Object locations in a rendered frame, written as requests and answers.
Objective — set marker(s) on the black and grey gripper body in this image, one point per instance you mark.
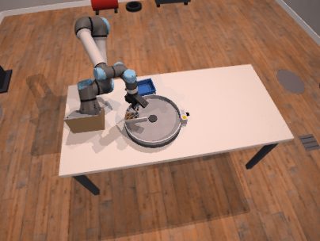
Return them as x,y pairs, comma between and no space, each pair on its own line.
129,99

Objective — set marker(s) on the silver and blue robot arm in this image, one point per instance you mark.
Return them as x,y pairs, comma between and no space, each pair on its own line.
88,30

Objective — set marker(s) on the blue crate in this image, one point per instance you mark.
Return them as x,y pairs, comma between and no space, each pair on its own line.
146,87

